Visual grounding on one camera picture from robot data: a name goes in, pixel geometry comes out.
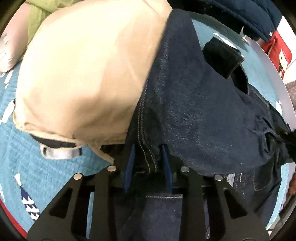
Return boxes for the dark blue denim jeans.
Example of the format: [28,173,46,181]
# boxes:
[118,9,295,240]

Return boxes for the blue patterned bed quilt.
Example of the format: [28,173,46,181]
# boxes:
[1,14,282,230]

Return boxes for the beige folded jacket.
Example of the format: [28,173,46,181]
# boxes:
[13,1,172,162]

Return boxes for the red cushion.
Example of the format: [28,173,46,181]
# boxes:
[262,31,292,79]

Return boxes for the pink pillow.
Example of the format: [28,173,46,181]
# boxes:
[1,3,31,73]

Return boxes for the navy puffer jacket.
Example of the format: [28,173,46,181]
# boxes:
[168,0,282,42]

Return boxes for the green garment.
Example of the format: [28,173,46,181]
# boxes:
[26,0,80,46]

